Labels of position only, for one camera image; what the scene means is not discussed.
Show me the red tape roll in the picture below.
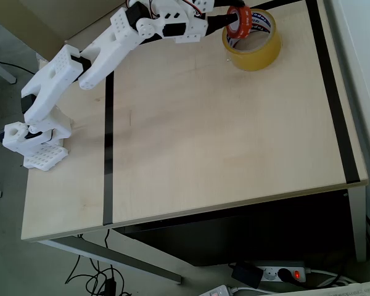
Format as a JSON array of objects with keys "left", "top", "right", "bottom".
[{"left": 226, "top": 5, "right": 253, "bottom": 40}]

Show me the black tape strip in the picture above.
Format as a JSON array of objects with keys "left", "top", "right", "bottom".
[
  {"left": 258, "top": 0, "right": 311, "bottom": 12},
  {"left": 306, "top": 0, "right": 361, "bottom": 184},
  {"left": 102, "top": 71, "right": 115, "bottom": 226}
]

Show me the yellow packing tape roll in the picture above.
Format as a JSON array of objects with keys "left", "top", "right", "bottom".
[{"left": 221, "top": 8, "right": 282, "bottom": 72}]

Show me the white perforated base clamp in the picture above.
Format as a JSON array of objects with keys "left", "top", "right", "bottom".
[{"left": 22, "top": 144, "right": 69, "bottom": 172}]

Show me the black under-table panel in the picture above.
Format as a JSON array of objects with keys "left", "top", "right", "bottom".
[{"left": 113, "top": 187, "right": 357, "bottom": 268}]

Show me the grey diagonal table beam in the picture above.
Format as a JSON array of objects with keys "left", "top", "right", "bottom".
[{"left": 36, "top": 236, "right": 184, "bottom": 285}]

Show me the grey upright table leg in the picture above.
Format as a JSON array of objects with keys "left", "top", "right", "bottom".
[{"left": 352, "top": 184, "right": 368, "bottom": 263}]

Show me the black power adapter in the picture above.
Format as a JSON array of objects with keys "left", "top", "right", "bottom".
[{"left": 231, "top": 261, "right": 265, "bottom": 290}]

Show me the grey power strip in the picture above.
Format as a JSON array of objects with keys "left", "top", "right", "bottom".
[{"left": 229, "top": 260, "right": 312, "bottom": 284}]

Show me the black round plug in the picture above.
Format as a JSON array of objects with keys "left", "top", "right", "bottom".
[{"left": 277, "top": 267, "right": 294, "bottom": 283}]

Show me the white power strip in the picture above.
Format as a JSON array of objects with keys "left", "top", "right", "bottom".
[{"left": 199, "top": 284, "right": 232, "bottom": 296}]

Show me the white power cable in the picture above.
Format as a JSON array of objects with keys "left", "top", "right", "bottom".
[{"left": 228, "top": 268, "right": 354, "bottom": 295}]

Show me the black floor cable bundle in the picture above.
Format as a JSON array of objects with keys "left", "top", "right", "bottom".
[{"left": 64, "top": 229, "right": 132, "bottom": 296}]

